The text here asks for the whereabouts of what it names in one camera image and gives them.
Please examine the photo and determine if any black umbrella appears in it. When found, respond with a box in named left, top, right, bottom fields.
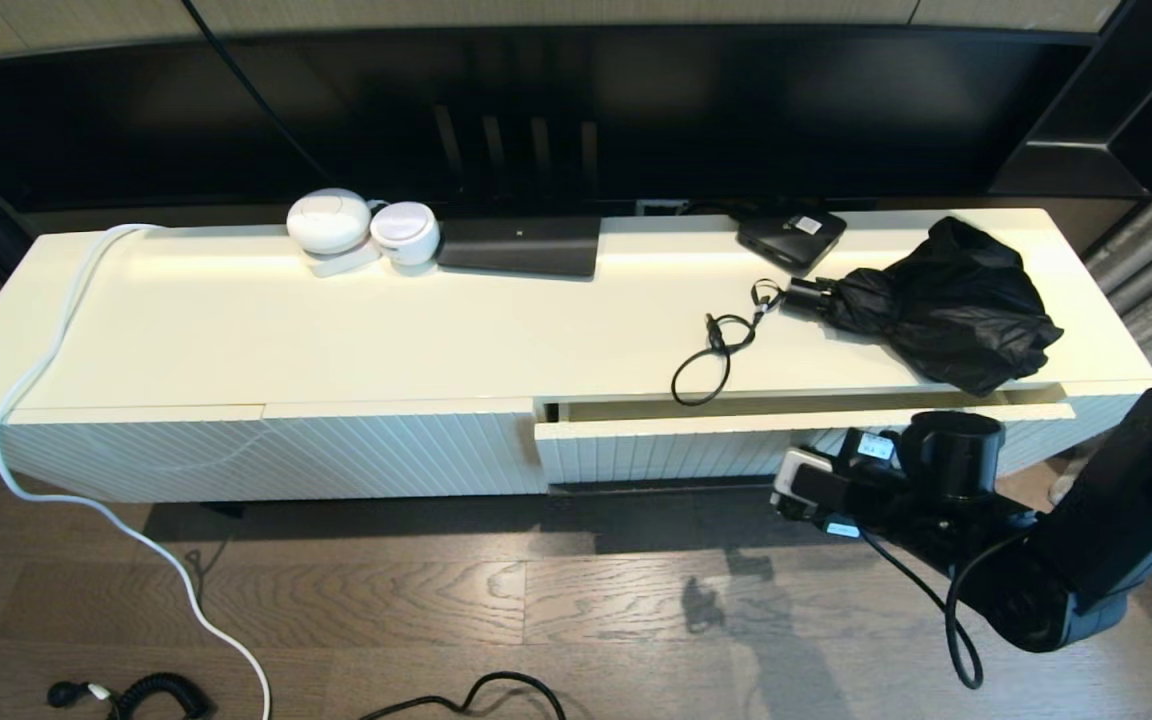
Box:
left=751, top=215, right=1065, bottom=398

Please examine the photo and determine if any thin black audio cable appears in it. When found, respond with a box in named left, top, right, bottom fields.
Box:
left=671, top=295, right=767, bottom=408

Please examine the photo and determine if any white fluted drawer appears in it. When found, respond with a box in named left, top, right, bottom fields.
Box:
left=533, top=385, right=1077, bottom=488

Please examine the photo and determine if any white tv cabinet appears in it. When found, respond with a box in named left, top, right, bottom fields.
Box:
left=0, top=207, right=1152, bottom=504

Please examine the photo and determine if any black set-top box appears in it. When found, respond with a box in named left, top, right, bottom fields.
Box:
left=736, top=207, right=849, bottom=271

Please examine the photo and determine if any black television screen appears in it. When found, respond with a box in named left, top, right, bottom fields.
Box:
left=0, top=25, right=1102, bottom=211

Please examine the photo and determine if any black router with antennas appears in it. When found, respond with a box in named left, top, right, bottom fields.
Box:
left=435, top=100, right=603, bottom=279

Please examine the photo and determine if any small white round device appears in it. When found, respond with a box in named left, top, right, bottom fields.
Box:
left=370, top=201, right=441, bottom=267

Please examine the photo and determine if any large white round device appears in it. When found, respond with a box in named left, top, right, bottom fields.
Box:
left=285, top=188, right=373, bottom=255

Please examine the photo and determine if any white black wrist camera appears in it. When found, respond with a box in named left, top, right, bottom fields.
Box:
left=771, top=447, right=852, bottom=523

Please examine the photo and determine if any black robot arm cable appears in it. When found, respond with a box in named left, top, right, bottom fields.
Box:
left=856, top=525, right=1032, bottom=691

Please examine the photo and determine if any black wall shelf unit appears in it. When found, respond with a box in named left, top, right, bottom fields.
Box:
left=991, top=0, right=1152, bottom=198

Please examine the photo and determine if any black floor power cable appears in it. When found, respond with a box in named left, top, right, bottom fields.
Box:
left=356, top=671, right=567, bottom=720

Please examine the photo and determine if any black coiled cable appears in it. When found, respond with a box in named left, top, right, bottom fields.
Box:
left=48, top=672, right=217, bottom=720

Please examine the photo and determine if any black television cable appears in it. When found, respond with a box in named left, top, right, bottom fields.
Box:
left=181, top=0, right=337, bottom=186

